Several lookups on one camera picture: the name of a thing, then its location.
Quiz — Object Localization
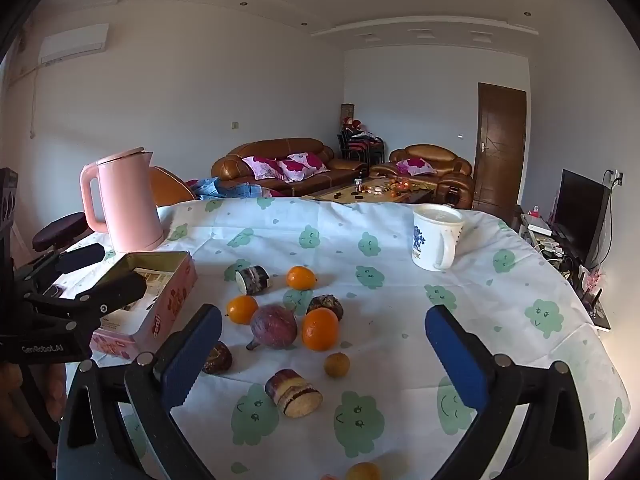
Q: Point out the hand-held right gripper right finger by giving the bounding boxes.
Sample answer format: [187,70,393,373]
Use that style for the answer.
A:
[425,304,591,480]

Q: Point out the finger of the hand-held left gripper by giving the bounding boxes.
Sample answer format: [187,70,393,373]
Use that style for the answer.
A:
[15,242,107,286]
[22,271,148,333]

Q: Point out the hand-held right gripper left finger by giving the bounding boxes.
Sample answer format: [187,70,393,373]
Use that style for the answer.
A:
[56,303,223,480]

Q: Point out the dark water chestnut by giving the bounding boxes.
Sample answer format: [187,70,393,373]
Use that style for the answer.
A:
[306,294,344,322]
[202,341,234,376]

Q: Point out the pink tin box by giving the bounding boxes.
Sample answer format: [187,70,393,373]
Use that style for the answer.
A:
[91,251,198,361]

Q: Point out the medium orange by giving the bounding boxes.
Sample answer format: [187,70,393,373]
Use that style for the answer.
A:
[226,295,259,325]

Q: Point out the dark purple sugarcane piece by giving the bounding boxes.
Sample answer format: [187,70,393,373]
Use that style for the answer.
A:
[235,265,272,296]

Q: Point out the pale purple sugarcane piece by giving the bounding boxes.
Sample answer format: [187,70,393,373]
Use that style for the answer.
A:
[264,369,324,419]

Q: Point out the small dull yellow citrus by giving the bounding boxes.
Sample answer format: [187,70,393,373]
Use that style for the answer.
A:
[324,352,351,377]

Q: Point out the large orange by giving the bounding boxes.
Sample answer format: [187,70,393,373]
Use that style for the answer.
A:
[301,307,340,352]

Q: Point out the small orange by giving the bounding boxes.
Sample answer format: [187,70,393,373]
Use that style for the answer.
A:
[286,265,318,290]

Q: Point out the bright yellow citrus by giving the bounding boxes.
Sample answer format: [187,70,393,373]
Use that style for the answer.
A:
[346,461,383,480]

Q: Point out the person's left hand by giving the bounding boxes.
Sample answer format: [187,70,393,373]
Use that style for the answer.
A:
[0,360,68,441]

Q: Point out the dark purple stool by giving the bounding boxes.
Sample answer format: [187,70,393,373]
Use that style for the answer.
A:
[32,212,88,251]

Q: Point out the pink electric kettle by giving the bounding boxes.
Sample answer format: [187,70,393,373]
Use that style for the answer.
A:
[80,147,166,253]

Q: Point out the white mug with blue print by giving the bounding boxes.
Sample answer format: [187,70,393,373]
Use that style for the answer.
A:
[412,204,466,272]

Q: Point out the television stand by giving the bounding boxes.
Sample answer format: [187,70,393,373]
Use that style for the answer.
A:
[517,205,612,331]

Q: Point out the blue checked clothes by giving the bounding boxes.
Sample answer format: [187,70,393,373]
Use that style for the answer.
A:
[192,177,263,201]

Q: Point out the brown leather sofa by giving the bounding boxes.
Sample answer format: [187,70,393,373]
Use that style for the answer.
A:
[211,138,371,198]

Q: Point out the brown leather armchair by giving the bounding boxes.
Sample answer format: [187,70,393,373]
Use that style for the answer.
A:
[370,144,475,209]

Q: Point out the black television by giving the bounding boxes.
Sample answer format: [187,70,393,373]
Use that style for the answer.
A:
[554,169,611,268]

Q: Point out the pink floral pillow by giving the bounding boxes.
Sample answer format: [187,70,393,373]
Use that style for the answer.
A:
[396,158,437,176]
[276,152,331,182]
[242,155,286,181]

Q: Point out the wooden coffee table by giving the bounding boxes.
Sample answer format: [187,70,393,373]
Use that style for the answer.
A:
[302,176,436,206]

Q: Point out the brown wooden door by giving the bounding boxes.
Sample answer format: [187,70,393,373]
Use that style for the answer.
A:
[472,82,528,218]

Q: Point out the white air conditioner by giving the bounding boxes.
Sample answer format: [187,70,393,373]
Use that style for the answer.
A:
[39,23,110,66]

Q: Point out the stacked black chairs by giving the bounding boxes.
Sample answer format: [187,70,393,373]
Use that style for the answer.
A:
[339,127,386,165]

